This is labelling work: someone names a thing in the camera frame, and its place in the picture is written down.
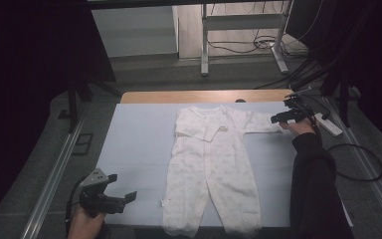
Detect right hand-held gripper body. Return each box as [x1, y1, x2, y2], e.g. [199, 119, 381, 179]
[282, 86, 315, 123]

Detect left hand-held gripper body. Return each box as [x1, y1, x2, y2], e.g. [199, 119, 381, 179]
[78, 167, 127, 219]

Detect white baby romper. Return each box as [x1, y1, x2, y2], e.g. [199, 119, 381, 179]
[161, 105, 285, 239]

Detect person's right hand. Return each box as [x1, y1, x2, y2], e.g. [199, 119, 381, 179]
[279, 116, 317, 136]

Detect person's left hand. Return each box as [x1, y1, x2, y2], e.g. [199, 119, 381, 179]
[66, 205, 107, 239]

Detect white power strip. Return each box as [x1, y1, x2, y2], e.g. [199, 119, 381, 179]
[313, 112, 344, 137]

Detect black stand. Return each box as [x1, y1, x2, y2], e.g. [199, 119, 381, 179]
[319, 66, 362, 128]
[67, 76, 121, 133]

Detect black curtain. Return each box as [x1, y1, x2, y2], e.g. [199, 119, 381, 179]
[286, 0, 382, 153]
[0, 0, 117, 233]

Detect white metal stand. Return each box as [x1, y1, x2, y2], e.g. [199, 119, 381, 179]
[200, 0, 294, 78]

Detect grey cabinet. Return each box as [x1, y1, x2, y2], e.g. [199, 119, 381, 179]
[91, 5, 180, 60]

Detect right hand-held gripper cable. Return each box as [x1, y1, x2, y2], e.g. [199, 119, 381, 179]
[296, 99, 323, 144]

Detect hand-held gripper cable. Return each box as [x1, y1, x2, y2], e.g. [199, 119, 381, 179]
[64, 175, 88, 239]
[296, 99, 323, 144]

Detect left hand-held gripper cable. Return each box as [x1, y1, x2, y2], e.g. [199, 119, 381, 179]
[64, 175, 88, 239]

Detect bundle of black cables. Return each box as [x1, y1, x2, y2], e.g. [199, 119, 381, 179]
[255, 56, 329, 92]

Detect dark floor socket frame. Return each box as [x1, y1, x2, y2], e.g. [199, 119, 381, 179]
[72, 132, 95, 156]

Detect tangled black floor cables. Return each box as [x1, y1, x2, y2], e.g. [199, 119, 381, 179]
[207, 31, 309, 60]

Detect looped black cable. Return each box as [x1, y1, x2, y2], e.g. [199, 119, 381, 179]
[327, 142, 382, 183]

